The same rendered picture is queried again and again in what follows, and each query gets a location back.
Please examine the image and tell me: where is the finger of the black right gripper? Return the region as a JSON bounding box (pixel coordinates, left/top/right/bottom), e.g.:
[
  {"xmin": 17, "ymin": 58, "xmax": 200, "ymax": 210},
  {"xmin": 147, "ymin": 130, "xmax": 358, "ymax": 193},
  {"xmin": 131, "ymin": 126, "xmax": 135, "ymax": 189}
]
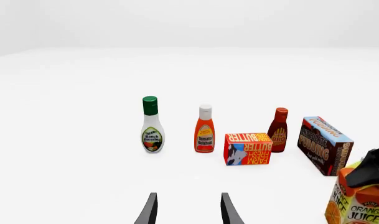
[
  {"xmin": 360, "ymin": 146, "xmax": 379, "ymax": 168},
  {"xmin": 345, "ymin": 162, "xmax": 379, "ymax": 189}
]

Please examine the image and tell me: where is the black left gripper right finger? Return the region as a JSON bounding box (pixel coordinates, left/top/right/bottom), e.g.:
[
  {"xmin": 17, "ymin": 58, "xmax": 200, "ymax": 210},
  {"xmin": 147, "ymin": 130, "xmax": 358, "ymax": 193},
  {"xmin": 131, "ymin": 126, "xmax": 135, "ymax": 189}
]
[{"xmin": 220, "ymin": 192, "xmax": 245, "ymax": 224}]

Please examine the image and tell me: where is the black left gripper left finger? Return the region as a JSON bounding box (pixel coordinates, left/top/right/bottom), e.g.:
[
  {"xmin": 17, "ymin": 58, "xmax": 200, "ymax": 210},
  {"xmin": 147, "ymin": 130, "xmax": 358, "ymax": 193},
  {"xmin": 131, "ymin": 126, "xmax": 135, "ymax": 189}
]
[{"xmin": 133, "ymin": 192, "xmax": 159, "ymax": 224}]

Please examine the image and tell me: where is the brown chocolate pudding box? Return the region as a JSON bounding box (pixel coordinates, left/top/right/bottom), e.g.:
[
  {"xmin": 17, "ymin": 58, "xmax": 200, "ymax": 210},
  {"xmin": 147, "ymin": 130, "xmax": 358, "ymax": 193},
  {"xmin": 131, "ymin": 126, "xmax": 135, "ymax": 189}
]
[{"xmin": 297, "ymin": 116, "xmax": 355, "ymax": 177}]

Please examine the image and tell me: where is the red butter box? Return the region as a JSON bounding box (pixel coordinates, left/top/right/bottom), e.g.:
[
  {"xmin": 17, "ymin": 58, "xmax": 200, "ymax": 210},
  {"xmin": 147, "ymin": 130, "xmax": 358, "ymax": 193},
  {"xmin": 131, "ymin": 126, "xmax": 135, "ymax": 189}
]
[{"xmin": 223, "ymin": 132, "xmax": 274, "ymax": 167}]

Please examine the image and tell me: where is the ranch dressing bottle green cap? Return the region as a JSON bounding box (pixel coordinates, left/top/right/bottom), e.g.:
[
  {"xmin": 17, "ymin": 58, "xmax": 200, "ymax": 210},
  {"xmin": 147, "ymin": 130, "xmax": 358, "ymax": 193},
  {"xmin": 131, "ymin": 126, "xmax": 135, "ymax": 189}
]
[{"xmin": 141, "ymin": 95, "xmax": 166, "ymax": 154}]

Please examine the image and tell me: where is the tomato ketchup bottle white cap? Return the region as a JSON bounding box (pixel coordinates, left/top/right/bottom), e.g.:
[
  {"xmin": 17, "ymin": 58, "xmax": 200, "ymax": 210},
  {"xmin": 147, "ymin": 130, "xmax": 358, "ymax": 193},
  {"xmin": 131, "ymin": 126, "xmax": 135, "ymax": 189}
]
[{"xmin": 194, "ymin": 104, "xmax": 216, "ymax": 154}]

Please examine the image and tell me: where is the dark red BBQ sauce bottle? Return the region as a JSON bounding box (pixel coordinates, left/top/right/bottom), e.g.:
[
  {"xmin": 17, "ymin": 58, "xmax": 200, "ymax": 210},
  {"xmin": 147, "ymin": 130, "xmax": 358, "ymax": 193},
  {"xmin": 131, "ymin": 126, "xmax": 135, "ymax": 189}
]
[{"xmin": 266, "ymin": 106, "xmax": 289, "ymax": 153}]

